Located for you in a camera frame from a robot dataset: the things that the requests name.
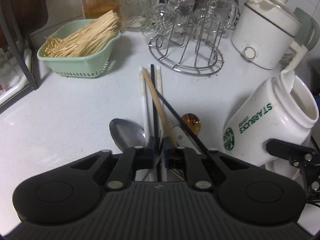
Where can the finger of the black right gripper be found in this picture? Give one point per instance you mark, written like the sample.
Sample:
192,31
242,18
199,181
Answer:
304,158

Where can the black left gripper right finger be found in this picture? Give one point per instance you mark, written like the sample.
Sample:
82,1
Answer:
189,162

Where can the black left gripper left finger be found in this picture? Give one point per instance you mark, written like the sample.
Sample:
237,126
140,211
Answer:
126,165

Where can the white ceramic soup spoon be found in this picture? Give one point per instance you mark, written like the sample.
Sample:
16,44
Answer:
182,139

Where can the stainless steel spoon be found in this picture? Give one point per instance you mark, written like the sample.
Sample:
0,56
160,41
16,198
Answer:
126,134

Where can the black chopstick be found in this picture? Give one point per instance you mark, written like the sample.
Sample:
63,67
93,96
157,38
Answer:
198,142
155,115

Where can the brown wooden spoon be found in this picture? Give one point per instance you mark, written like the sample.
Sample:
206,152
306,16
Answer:
193,122

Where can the white Starbucks ceramic jar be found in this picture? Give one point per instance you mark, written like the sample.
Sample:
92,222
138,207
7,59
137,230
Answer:
282,108

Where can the wooden chopstick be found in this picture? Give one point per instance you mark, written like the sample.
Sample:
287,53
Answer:
159,107

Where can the green plastic basket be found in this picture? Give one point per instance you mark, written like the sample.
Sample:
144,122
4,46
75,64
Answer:
87,66

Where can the bundle of dry noodles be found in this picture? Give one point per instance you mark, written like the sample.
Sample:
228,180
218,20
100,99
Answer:
87,40

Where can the white electric cooking pot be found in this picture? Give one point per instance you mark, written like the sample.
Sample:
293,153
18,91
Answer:
268,33

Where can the tall textured glass pitcher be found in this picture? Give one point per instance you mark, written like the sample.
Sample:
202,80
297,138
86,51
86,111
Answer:
135,12

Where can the wooden cutting board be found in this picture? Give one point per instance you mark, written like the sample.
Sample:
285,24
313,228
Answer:
31,15

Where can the metal wire cup rack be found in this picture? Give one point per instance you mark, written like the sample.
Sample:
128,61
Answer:
185,38

